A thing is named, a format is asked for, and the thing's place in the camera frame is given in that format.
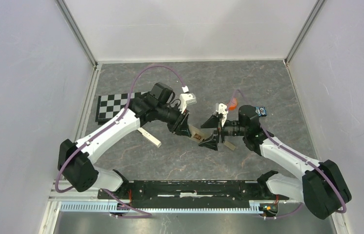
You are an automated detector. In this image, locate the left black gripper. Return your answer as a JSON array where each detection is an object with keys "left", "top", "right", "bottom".
[{"left": 156, "top": 103, "right": 191, "bottom": 138}]

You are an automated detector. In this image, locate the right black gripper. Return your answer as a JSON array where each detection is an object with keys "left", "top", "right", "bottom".
[{"left": 198, "top": 115, "right": 247, "bottom": 151}]

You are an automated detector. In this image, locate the beige remote control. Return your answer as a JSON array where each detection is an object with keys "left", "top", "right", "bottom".
[{"left": 189, "top": 124, "right": 209, "bottom": 143}]

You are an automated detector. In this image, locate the beige battery cover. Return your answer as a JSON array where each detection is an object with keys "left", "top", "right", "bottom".
[{"left": 223, "top": 141, "right": 236, "bottom": 151}]

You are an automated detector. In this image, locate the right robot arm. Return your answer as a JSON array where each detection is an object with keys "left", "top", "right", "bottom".
[{"left": 199, "top": 103, "right": 352, "bottom": 219}]

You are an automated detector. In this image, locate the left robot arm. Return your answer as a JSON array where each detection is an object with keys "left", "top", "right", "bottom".
[{"left": 58, "top": 82, "right": 196, "bottom": 199}]

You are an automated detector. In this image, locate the white rectangular block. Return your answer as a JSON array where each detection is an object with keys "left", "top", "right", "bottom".
[{"left": 137, "top": 127, "right": 162, "bottom": 148}]

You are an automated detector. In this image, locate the orange semicircular piece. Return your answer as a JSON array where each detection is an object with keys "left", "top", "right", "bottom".
[{"left": 227, "top": 97, "right": 238, "bottom": 111}]

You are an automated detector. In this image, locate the blue owl toy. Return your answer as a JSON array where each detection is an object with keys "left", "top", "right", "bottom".
[{"left": 255, "top": 107, "right": 267, "bottom": 117}]

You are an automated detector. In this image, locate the black white checkerboard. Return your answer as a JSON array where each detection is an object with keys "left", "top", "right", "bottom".
[{"left": 95, "top": 92, "right": 147, "bottom": 125}]

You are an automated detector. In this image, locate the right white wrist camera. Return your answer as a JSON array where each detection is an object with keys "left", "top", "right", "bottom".
[{"left": 215, "top": 103, "right": 228, "bottom": 128}]

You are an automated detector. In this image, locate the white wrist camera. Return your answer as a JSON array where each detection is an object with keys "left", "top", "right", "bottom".
[
  {"left": 215, "top": 103, "right": 228, "bottom": 128},
  {"left": 179, "top": 93, "right": 197, "bottom": 113}
]

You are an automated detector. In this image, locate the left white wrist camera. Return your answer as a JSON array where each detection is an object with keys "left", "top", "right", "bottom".
[{"left": 179, "top": 93, "right": 197, "bottom": 113}]

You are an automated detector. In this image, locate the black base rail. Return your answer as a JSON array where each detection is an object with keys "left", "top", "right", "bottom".
[{"left": 113, "top": 180, "right": 289, "bottom": 209}]

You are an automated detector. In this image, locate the white slotted cable duct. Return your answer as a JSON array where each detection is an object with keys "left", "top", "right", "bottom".
[{"left": 60, "top": 201, "right": 272, "bottom": 215}]

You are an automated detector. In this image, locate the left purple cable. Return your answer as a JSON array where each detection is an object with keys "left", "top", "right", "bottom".
[{"left": 55, "top": 65, "right": 187, "bottom": 194}]

